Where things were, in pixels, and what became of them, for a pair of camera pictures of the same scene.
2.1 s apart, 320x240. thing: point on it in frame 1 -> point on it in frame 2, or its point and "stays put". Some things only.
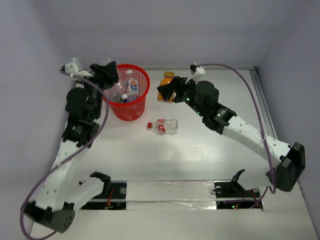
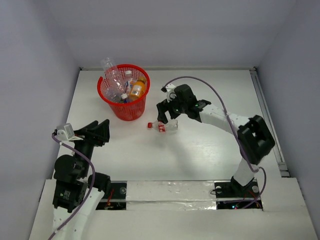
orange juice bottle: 168,76 -> 137,87
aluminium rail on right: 263,103 stays put
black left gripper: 100,73 -> 92,135
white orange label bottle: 132,86 stays put
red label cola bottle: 164,125 stays put
